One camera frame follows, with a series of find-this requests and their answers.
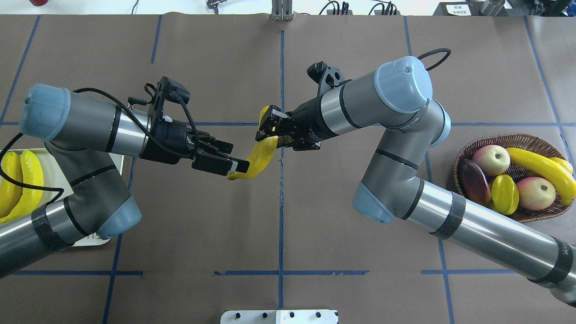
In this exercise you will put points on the white bear tray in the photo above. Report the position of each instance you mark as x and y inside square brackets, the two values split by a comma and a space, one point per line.
[54, 177]

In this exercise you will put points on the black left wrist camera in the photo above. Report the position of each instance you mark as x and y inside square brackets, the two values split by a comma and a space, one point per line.
[166, 90]

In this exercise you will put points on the dark purple plum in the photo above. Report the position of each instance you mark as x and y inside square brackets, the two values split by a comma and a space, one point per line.
[474, 183]

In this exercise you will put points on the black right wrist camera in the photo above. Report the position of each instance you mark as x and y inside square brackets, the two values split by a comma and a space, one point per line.
[327, 77]

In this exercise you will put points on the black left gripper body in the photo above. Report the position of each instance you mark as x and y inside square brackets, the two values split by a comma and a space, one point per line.
[172, 143]

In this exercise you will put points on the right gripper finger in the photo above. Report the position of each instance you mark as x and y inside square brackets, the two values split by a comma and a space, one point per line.
[301, 145]
[273, 123]

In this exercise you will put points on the red cylinder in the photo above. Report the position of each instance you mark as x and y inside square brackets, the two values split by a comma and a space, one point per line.
[38, 3]

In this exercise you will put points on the red and yellow apple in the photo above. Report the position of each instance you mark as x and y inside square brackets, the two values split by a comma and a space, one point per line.
[492, 159]

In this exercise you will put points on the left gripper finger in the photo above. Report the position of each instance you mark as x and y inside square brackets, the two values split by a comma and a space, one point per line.
[219, 164]
[210, 145]

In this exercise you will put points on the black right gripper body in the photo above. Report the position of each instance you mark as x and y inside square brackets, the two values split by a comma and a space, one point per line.
[307, 119]

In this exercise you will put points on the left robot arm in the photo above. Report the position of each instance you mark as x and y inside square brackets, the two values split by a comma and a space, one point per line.
[81, 132]

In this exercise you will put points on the aluminium frame post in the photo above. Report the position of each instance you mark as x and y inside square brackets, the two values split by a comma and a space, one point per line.
[282, 10]

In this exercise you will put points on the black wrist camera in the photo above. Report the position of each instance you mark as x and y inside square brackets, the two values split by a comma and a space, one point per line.
[166, 90]
[327, 77]

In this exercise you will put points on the yellow starfruit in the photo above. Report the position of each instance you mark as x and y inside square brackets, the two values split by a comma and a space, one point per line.
[504, 195]

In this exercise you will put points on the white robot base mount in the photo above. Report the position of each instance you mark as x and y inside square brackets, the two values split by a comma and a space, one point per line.
[304, 316]

